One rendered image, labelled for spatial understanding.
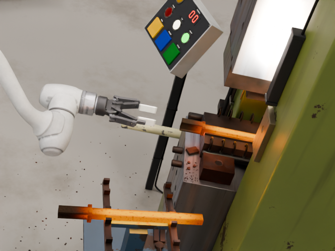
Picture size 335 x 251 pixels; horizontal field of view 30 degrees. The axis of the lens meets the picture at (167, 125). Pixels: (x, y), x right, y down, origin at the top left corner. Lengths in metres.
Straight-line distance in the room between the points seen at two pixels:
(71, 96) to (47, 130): 0.18
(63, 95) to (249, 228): 0.83
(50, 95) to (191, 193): 0.64
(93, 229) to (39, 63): 2.10
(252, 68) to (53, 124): 0.73
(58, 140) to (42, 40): 2.23
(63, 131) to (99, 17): 2.57
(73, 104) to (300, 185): 0.90
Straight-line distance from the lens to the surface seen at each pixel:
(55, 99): 2.31
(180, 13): 2.77
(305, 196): 1.95
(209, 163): 2.27
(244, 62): 2.04
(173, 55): 2.68
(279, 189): 1.92
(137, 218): 1.96
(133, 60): 4.35
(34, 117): 2.21
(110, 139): 3.70
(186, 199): 2.34
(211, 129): 2.37
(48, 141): 2.22
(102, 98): 2.33
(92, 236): 2.23
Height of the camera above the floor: 2.53
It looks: 41 degrees down
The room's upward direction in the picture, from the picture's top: 16 degrees clockwise
